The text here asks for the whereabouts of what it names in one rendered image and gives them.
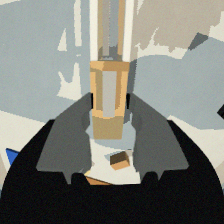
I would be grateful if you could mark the blue flat rectangular slab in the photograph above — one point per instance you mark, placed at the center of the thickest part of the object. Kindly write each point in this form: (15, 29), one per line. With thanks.
(11, 155)

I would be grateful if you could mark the small tan wooden block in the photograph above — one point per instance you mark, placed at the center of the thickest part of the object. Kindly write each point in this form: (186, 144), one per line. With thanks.
(119, 161)

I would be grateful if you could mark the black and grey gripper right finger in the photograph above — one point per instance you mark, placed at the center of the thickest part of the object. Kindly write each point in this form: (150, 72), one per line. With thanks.
(163, 147)

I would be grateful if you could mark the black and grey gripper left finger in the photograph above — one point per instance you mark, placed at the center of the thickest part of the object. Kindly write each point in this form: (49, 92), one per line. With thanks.
(60, 148)

